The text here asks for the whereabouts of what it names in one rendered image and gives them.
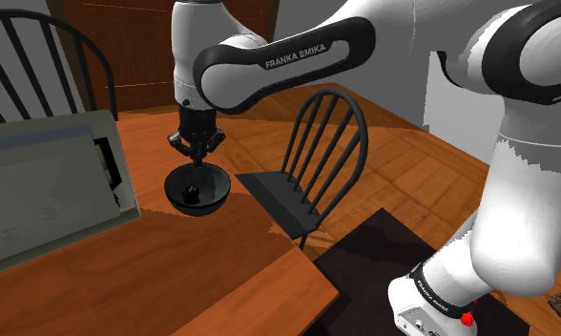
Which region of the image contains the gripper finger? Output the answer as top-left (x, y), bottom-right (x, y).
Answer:
top-left (197, 129), bottom-right (227, 166)
top-left (166, 131), bottom-right (199, 166)

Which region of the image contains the black bowl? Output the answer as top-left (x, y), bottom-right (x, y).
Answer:
top-left (163, 160), bottom-right (233, 218)

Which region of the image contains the small black object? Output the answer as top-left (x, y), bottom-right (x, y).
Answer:
top-left (181, 184), bottom-right (200, 204)

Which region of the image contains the black spindle-back chair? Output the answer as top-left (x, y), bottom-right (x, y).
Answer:
top-left (235, 87), bottom-right (370, 253)
top-left (0, 8), bottom-right (120, 125)

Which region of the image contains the grey box appliance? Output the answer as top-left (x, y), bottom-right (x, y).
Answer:
top-left (0, 109), bottom-right (142, 281)

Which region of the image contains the dark robot stand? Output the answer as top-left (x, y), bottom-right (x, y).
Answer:
top-left (302, 206), bottom-right (530, 336)

